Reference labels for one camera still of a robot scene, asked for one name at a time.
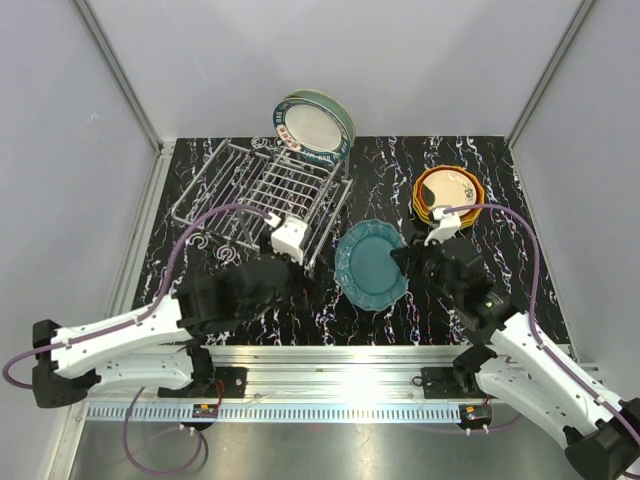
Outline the green floral plate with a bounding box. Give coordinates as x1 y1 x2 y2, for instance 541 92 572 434
285 89 356 144

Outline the right aluminium frame post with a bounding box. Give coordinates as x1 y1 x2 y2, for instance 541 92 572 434
507 0 599 149

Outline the aluminium frame post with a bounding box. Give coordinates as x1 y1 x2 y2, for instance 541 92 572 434
507 0 599 149
70 0 165 156

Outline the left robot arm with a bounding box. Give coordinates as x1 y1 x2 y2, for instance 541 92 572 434
32 253 328 409

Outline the cream plate with black flower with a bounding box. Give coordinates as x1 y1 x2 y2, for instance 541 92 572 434
419 167 478 210

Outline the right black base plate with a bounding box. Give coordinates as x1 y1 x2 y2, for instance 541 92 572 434
420 367 484 399

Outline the stack of orange red plates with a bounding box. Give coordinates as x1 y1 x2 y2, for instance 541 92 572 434
411 165 485 229

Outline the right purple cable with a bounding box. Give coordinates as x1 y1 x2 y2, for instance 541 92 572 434
442 203 640 451

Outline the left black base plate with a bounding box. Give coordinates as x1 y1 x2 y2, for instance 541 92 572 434
157 366 249 399

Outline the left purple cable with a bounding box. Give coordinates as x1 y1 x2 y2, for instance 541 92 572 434
2 203 274 474

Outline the white plate blue patterned rim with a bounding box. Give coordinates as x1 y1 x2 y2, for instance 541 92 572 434
272 97 352 164

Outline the grey wire dish rack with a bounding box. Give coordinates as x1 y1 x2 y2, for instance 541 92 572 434
171 137 353 270

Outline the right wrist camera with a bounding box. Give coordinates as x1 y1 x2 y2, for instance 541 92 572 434
423 206 461 246

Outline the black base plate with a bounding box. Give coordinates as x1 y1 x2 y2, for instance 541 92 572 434
157 366 249 399
420 367 484 399

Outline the teal plate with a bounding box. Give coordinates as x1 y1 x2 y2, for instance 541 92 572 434
334 219 409 312

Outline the white slotted cable duct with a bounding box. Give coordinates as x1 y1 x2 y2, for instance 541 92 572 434
88 402 461 424

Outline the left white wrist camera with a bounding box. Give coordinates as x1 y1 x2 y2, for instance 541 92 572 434
265 212 309 265

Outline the left aluminium frame post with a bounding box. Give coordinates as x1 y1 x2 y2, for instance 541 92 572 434
70 0 165 156

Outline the aluminium mounting rail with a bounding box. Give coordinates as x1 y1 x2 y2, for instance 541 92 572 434
64 344 609 404

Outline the purple cable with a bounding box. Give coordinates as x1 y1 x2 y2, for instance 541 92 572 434
2 203 274 474
442 203 640 451

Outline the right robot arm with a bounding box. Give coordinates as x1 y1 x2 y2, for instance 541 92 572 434
391 238 639 479

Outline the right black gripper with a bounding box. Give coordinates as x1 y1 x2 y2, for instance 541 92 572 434
390 229 463 302

